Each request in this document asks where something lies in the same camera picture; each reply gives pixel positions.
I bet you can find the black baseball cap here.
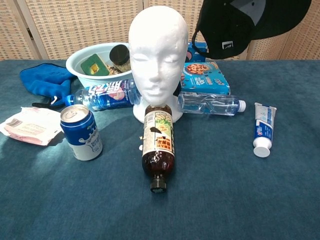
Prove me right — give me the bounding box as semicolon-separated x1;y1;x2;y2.
191;0;313;60

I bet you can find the brown tea drink bottle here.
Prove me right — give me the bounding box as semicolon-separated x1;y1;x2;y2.
141;104;177;194

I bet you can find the clear empty water bottle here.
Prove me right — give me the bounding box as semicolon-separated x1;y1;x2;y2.
177;91;247;117

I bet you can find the blue label sports drink bottle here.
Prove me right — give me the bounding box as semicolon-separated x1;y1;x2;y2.
65;78;141;112

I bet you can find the blue chocolate chip cookie box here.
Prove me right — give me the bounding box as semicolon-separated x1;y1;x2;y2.
180;61;231;96

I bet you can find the brown snack packet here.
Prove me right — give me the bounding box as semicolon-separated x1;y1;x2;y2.
104;61;132;76

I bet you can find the white foam mannequin head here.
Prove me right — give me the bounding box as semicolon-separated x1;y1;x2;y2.
127;5;189;125

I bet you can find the black round jar lid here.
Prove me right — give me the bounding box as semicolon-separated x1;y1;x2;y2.
109;44;131;66

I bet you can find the blue white drink can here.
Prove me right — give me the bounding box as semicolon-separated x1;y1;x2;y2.
59;104;104;162

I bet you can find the light blue plastic basin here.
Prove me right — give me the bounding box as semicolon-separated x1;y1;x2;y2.
65;42;134;88

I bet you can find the blue Oreo box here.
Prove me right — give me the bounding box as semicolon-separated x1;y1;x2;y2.
186;41;209;63

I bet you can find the green rectangular box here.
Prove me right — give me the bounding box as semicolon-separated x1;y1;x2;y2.
80;53;110;76

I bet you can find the blue felt table cover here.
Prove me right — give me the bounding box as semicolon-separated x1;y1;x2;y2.
0;58;320;240

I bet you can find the white blue toothpaste tube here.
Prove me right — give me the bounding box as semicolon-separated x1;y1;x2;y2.
252;101;278;158

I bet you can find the blue fabric mitt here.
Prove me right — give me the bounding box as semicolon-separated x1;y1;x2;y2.
19;62;78;109

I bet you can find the woven rattan folding screen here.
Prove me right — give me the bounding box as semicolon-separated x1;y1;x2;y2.
0;0;320;61

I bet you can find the white pink wipes packet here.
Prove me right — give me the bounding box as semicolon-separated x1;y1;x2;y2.
0;106;63;147

